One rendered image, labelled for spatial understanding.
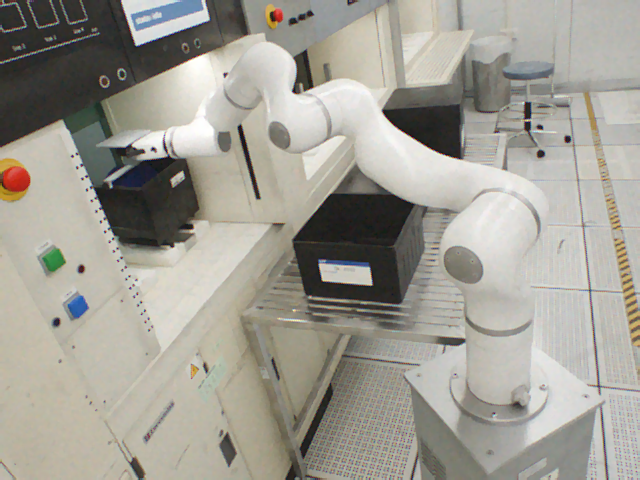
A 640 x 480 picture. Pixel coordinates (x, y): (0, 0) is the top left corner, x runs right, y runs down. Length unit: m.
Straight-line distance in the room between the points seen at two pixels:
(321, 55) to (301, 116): 2.00
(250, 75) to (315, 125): 0.19
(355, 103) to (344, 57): 1.89
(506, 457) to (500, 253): 0.39
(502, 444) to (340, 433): 1.10
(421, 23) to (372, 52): 1.50
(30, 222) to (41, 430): 0.35
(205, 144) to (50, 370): 0.63
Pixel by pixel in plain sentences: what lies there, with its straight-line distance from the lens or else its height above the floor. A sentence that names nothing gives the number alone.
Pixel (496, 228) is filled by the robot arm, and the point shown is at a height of 1.17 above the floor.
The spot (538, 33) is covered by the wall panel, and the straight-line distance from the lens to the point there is 5.37.
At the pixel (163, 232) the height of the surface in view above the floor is 0.96.
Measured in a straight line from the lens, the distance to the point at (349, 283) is 1.31.
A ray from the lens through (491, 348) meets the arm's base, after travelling 0.95.
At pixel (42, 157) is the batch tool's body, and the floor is 1.36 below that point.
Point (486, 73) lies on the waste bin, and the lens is 4.93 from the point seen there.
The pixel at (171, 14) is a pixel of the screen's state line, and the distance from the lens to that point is 1.24.
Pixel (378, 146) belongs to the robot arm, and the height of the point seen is 1.26.
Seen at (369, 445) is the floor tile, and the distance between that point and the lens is 1.98.
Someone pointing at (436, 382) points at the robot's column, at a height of 0.76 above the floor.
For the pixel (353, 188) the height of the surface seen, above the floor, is 0.86.
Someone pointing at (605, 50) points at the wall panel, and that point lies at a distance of 5.44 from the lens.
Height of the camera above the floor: 1.56
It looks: 29 degrees down
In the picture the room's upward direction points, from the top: 12 degrees counter-clockwise
